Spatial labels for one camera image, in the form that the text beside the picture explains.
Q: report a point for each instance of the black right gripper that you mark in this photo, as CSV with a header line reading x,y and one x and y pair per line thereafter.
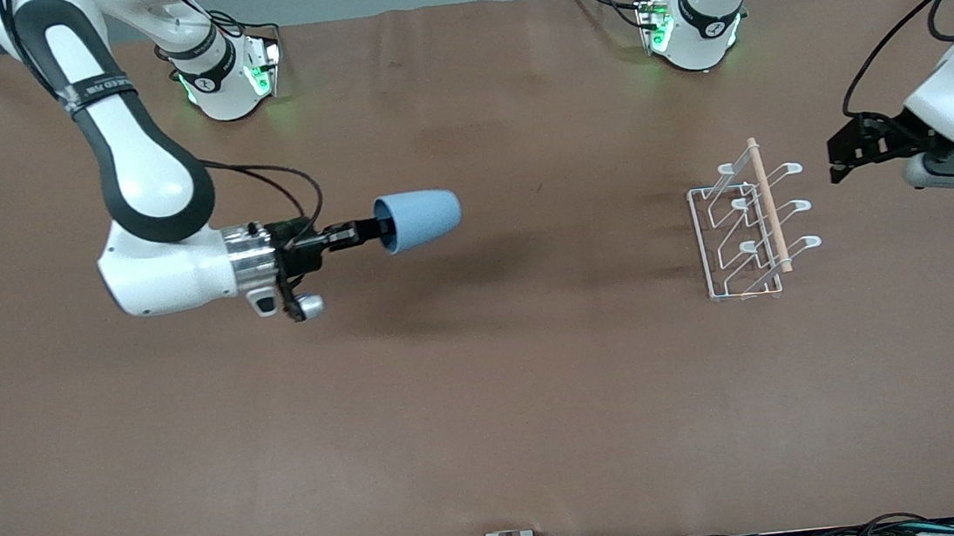
x,y
298,248

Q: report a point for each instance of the blue plastic cup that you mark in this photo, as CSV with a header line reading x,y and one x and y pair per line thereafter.
x,y
424,219

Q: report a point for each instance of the brown table cover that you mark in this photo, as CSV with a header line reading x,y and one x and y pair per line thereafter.
x,y
471,391

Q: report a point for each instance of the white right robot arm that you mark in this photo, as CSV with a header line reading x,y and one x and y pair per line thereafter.
x,y
145,182

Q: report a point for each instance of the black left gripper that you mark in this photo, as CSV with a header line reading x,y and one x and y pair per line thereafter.
x,y
889,138

